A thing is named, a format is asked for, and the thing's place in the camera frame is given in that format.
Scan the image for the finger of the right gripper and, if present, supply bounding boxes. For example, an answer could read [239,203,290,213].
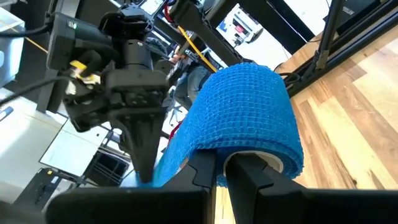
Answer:
[108,114,137,170]
[119,113,165,185]

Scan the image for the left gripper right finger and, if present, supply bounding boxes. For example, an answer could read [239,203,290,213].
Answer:
[224,153,398,224]

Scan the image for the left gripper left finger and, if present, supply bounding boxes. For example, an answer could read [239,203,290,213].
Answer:
[46,150,218,224]

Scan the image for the blue elastic bandage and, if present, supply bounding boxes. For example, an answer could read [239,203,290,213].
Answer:
[136,62,305,189]

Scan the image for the black crate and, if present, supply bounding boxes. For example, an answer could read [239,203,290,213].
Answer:
[83,149,131,187]

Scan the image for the person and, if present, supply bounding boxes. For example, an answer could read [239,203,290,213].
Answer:
[167,37,218,111]

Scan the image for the white machine with red label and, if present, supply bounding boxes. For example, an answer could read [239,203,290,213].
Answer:
[216,2,264,47]

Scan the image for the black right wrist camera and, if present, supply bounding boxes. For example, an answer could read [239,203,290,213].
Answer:
[63,73,109,133]

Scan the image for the yellow cable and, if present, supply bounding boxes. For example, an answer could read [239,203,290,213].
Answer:
[177,26,218,73]

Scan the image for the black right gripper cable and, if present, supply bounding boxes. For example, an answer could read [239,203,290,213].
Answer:
[0,12,75,107]

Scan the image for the black table rig frame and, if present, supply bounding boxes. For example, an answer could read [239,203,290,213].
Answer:
[152,0,398,98]

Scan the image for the black network switch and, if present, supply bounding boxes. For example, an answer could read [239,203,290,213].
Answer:
[336,0,385,35]

